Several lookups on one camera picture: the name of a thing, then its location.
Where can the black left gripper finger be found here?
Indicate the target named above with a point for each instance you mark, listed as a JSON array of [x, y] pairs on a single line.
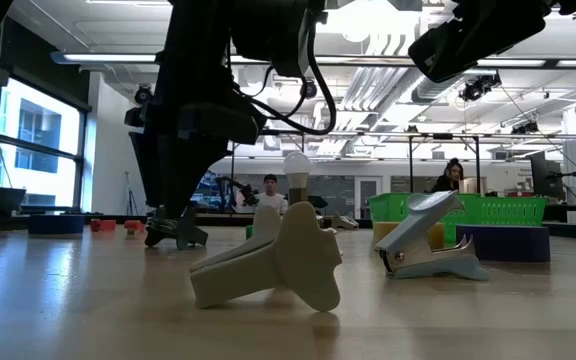
[[208, 130], [160, 165]]

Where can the red stapler remover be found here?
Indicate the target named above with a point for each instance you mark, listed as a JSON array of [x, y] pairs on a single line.
[[103, 225]]

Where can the blue tape roll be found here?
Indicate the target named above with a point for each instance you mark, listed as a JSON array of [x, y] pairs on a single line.
[[55, 225]]

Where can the cream stapler remover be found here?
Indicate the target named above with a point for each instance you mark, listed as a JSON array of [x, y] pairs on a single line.
[[293, 260]]

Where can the silver stapler remover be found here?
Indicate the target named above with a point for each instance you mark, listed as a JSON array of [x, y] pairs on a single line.
[[343, 222]]

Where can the yellow tape roll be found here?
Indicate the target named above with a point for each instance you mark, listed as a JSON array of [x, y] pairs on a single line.
[[437, 236]]

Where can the purple tape roll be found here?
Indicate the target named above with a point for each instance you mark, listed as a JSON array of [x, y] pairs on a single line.
[[508, 245]]

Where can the light blue stapler remover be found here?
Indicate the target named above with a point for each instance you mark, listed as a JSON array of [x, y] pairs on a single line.
[[418, 250]]

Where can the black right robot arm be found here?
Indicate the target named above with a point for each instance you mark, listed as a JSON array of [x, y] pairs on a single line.
[[573, 5]]

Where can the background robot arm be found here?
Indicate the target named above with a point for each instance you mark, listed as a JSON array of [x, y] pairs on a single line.
[[240, 190]]

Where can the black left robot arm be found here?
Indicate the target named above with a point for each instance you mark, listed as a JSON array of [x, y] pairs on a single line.
[[248, 30]]

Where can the black ceiling spotlight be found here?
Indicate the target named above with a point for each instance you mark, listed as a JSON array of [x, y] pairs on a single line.
[[143, 95]]

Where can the ceiling light strip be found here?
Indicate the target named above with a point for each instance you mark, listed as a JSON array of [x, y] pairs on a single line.
[[113, 57]]

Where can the person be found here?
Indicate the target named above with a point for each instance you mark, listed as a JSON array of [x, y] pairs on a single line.
[[270, 199], [449, 177]]

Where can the brass lamp with white bulb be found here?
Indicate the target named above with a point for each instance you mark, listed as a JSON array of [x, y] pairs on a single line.
[[296, 167]]

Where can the black computer monitor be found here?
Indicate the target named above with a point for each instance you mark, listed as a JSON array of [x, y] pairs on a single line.
[[545, 175]]

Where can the green plastic basket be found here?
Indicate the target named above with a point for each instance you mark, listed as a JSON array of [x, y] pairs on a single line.
[[388, 207], [513, 210]]

